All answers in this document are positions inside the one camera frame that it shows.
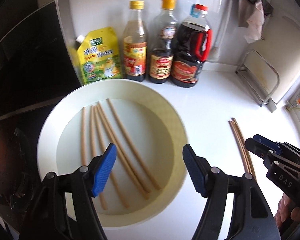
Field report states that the person's right hand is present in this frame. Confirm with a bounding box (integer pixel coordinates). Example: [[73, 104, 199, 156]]
[[274, 193, 300, 229]]

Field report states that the metal cutting board rack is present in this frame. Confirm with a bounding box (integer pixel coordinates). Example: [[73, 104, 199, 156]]
[[235, 49, 280, 109]]

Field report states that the round cream tray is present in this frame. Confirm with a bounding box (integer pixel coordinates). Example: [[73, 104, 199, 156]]
[[37, 80, 187, 230]]

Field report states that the cream cutting board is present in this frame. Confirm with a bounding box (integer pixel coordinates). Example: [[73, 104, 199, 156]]
[[249, 9, 300, 103]]

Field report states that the black gas stove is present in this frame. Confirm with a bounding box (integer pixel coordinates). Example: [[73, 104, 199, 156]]
[[0, 96, 62, 213]]

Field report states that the yellow chicken seasoning pouch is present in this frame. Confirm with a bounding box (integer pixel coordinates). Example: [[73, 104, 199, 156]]
[[76, 27, 123, 85]]

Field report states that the soy sauce bottle yellow cap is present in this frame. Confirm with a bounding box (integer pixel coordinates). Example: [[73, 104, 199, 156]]
[[148, 0, 178, 84]]

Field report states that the hanging crumpled cloth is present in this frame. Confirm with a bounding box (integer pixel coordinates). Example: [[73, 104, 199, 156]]
[[244, 0, 264, 44]]

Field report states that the vinegar bottle yellow cap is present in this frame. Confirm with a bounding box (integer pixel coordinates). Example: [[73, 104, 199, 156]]
[[123, 1, 147, 82]]

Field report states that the hanging white bottle brush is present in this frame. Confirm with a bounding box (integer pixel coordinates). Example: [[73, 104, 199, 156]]
[[210, 0, 233, 62]]

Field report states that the large soy sauce jug red handle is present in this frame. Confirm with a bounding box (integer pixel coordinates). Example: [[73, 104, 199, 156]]
[[171, 4, 212, 88]]

